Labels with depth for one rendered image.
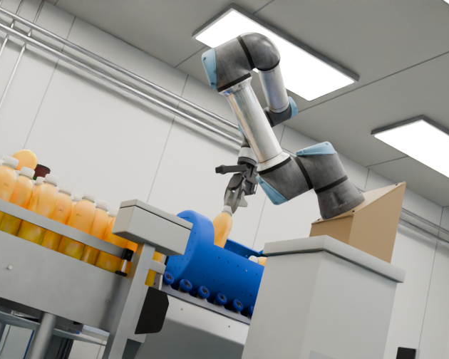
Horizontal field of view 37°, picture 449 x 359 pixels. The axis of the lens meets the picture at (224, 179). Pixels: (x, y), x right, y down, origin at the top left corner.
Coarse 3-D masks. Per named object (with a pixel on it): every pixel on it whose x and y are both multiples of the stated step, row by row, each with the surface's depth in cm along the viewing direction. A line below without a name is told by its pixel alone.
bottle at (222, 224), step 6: (222, 210) 241; (222, 216) 238; (228, 216) 239; (216, 222) 237; (222, 222) 236; (228, 222) 237; (216, 228) 236; (222, 228) 236; (228, 228) 237; (216, 234) 234; (222, 234) 235; (228, 234) 238; (216, 240) 234; (222, 240) 235; (222, 246) 235
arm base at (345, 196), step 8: (344, 176) 212; (328, 184) 211; (336, 184) 210; (344, 184) 211; (352, 184) 213; (320, 192) 213; (328, 192) 211; (336, 192) 210; (344, 192) 210; (352, 192) 211; (360, 192) 215; (320, 200) 214; (328, 200) 211; (336, 200) 211; (344, 200) 209; (352, 200) 209; (360, 200) 211; (320, 208) 215; (328, 208) 211; (336, 208) 209; (344, 208) 209; (352, 208) 209; (328, 216) 212
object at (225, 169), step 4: (216, 168) 242; (220, 168) 240; (224, 168) 240; (228, 168) 241; (232, 168) 242; (236, 168) 243; (240, 168) 244; (244, 168) 245; (216, 172) 242; (220, 172) 240; (224, 172) 241; (228, 172) 245
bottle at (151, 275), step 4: (156, 252) 207; (156, 256) 207; (160, 256) 209; (156, 260) 207; (148, 272) 205; (152, 272) 206; (156, 272) 208; (148, 276) 205; (152, 276) 206; (148, 280) 205; (152, 280) 206; (148, 284) 205; (152, 284) 206
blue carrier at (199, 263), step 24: (192, 216) 233; (192, 240) 226; (168, 264) 233; (192, 264) 223; (216, 264) 227; (240, 264) 232; (192, 288) 229; (216, 288) 231; (240, 288) 234; (240, 312) 243
